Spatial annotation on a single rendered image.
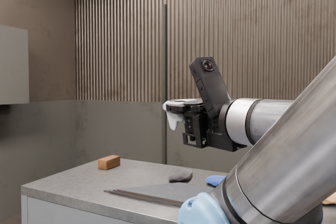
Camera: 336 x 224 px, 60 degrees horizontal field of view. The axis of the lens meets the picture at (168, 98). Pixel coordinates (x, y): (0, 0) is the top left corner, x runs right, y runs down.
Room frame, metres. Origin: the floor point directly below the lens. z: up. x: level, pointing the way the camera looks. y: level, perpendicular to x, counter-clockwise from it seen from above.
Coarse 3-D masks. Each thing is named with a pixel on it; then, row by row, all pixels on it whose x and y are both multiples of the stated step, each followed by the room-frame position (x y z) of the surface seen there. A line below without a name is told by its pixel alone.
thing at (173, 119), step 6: (168, 102) 0.60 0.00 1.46; (174, 102) 0.59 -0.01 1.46; (180, 102) 0.58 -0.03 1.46; (168, 114) 0.61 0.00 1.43; (174, 114) 0.59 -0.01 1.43; (180, 114) 0.57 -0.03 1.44; (168, 120) 0.62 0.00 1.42; (174, 120) 0.60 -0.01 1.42; (180, 120) 0.58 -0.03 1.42; (174, 126) 0.60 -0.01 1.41
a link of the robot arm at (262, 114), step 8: (256, 104) 0.43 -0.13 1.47; (264, 104) 0.42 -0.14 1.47; (272, 104) 0.41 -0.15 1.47; (280, 104) 0.40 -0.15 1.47; (288, 104) 0.39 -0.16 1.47; (248, 112) 0.43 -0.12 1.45; (256, 112) 0.42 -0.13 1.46; (264, 112) 0.41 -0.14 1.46; (272, 112) 0.40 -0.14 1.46; (280, 112) 0.39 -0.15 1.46; (248, 120) 0.42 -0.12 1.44; (256, 120) 0.41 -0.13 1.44; (264, 120) 0.40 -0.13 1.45; (272, 120) 0.39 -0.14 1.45; (248, 128) 0.42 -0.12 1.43; (256, 128) 0.41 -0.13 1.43; (264, 128) 0.40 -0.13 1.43; (248, 136) 0.43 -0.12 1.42; (256, 136) 0.41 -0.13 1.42
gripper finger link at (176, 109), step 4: (168, 104) 0.58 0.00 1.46; (172, 104) 0.57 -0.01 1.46; (176, 104) 0.56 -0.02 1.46; (180, 104) 0.56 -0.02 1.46; (168, 108) 0.57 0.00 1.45; (172, 108) 0.55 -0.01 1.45; (176, 108) 0.54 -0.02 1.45; (180, 108) 0.54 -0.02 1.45; (184, 108) 0.54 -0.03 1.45; (188, 108) 0.54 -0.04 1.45; (172, 112) 0.56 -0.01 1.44; (176, 112) 0.55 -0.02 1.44; (180, 112) 0.54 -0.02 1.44
